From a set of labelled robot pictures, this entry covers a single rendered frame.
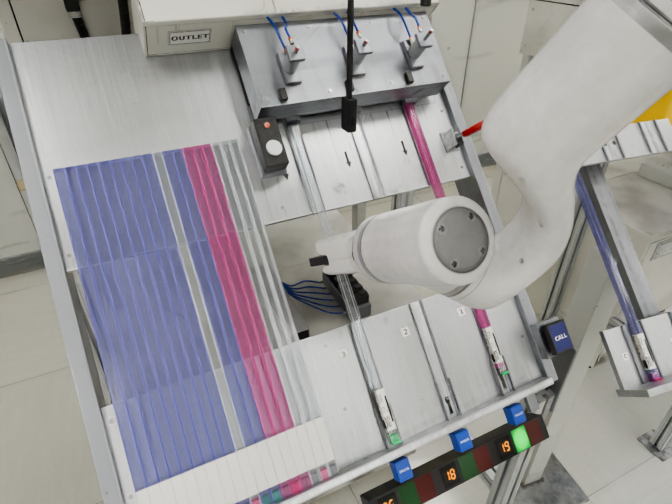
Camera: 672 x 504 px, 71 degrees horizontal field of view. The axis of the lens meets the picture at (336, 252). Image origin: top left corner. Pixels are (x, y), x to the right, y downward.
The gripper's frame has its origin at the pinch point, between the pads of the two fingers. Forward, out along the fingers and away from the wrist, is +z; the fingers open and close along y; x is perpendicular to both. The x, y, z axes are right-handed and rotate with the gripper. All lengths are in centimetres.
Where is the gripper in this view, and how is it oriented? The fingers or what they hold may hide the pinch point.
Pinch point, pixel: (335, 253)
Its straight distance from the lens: 72.4
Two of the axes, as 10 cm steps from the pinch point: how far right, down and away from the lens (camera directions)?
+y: -9.0, 2.5, -3.6
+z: -3.6, 0.4, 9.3
